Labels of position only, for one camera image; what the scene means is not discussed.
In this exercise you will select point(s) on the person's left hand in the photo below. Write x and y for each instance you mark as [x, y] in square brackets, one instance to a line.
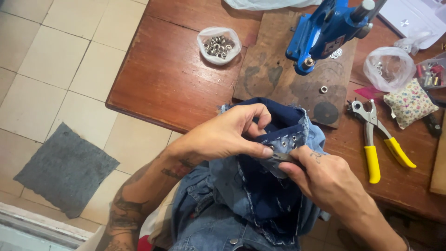
[216, 134]

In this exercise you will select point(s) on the person's right hand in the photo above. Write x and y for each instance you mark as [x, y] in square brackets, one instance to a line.
[331, 184]

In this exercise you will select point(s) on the small grey metal pliers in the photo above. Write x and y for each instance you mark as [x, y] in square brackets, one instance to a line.
[277, 164]

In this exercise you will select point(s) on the frayed blue denim garment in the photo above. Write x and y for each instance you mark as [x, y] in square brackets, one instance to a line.
[264, 202]

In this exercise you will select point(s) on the black round rubber disc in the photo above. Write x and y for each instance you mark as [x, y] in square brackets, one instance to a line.
[325, 113]

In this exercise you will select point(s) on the blue denim jacket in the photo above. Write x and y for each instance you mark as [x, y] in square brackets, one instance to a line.
[202, 216]

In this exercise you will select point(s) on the worn wooden board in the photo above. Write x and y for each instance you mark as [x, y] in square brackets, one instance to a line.
[275, 73]

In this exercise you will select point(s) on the white bag of silver eyelets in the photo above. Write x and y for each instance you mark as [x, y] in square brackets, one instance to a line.
[218, 45]

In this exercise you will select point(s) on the single silver eyelet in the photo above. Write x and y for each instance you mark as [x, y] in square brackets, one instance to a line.
[323, 89]

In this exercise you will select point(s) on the pink paper piece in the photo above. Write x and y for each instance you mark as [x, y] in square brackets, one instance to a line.
[367, 92]

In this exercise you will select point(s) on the beige cloth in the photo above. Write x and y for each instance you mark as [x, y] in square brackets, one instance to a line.
[161, 219]

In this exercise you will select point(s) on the light wooden plank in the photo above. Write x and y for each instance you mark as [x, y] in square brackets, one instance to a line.
[439, 160]

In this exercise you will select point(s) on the floral fabric pincushion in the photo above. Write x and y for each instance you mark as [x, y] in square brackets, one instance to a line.
[409, 104]

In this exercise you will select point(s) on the clear crumpled plastic bag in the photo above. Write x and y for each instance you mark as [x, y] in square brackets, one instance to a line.
[388, 68]

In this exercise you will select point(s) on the pile of silver washers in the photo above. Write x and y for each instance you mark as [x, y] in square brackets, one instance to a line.
[336, 53]

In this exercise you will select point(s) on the white plastic bag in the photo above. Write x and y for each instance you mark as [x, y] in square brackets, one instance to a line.
[268, 3]

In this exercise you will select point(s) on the clear container of small parts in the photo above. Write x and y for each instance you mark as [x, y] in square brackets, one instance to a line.
[432, 74]

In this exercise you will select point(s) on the blue eyelet press machine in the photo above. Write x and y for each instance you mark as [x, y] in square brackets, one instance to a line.
[325, 31]

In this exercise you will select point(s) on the grey felt mat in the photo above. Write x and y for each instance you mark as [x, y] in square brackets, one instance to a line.
[66, 170]

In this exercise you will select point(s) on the small clear plastic bag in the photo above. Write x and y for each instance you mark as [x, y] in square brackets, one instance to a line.
[413, 41]

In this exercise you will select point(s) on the white cardboard box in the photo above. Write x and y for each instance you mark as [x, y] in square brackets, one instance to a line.
[411, 17]

